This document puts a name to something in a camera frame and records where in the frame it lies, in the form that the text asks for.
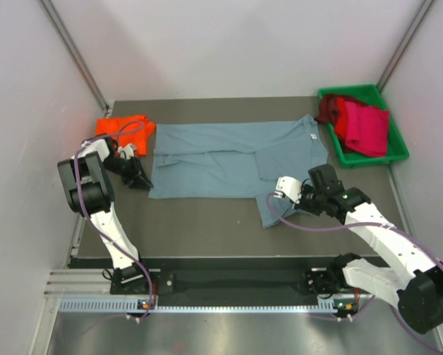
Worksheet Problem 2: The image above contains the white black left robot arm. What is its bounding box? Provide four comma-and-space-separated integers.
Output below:
57, 136, 153, 294

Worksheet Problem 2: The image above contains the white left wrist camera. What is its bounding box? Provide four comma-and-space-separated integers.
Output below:
118, 143, 137, 160

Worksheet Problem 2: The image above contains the grey slotted cable duct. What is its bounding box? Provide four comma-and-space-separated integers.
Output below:
58, 298, 354, 314

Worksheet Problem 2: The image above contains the dark red t shirt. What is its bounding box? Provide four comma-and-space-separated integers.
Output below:
314, 94, 367, 125

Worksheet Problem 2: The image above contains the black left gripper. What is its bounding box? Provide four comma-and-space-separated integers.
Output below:
102, 155, 153, 191

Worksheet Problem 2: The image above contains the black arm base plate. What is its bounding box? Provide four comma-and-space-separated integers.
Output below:
109, 268, 373, 297

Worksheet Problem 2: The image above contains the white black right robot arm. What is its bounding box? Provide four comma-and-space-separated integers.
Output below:
293, 164, 443, 334

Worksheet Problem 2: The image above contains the pink t shirt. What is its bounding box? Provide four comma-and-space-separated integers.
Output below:
345, 104, 390, 158

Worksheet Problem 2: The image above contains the orange folded t shirt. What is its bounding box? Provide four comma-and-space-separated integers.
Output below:
95, 115, 156, 157

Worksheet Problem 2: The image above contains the blue grey t shirt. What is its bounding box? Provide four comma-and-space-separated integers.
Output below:
149, 115, 328, 229

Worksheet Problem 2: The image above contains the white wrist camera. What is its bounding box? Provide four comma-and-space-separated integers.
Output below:
274, 176, 302, 205
118, 143, 137, 160

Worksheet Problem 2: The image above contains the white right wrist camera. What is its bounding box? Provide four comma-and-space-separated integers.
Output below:
274, 176, 302, 205

